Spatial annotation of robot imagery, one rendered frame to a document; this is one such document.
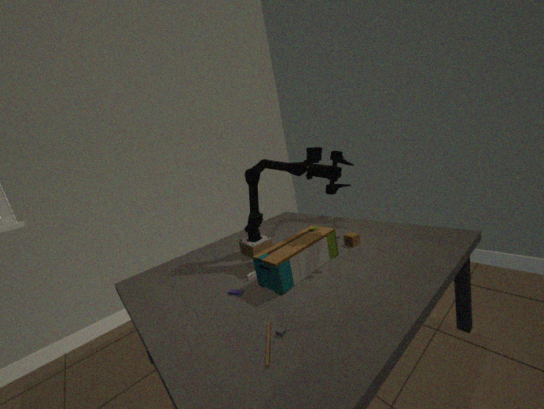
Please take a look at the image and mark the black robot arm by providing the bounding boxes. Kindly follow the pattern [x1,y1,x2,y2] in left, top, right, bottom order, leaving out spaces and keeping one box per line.
[244,147,322,242]

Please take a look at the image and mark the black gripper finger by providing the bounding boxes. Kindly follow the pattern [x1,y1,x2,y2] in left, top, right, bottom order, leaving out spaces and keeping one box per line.
[336,155,354,166]
[332,184,350,191]

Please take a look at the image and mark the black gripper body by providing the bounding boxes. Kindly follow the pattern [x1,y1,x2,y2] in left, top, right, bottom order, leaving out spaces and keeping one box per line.
[316,151,342,194]

